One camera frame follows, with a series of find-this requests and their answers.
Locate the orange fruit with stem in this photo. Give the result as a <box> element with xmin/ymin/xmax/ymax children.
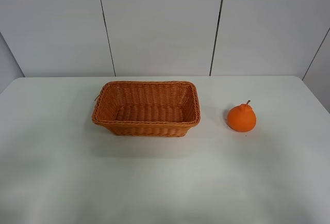
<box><xmin>226</xmin><ymin>100</ymin><xmax>257</xmax><ymax>133</ymax></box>

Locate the orange woven wicker basket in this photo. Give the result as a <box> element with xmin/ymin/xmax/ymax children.
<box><xmin>92</xmin><ymin>81</ymin><xmax>201</xmax><ymax>137</ymax></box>

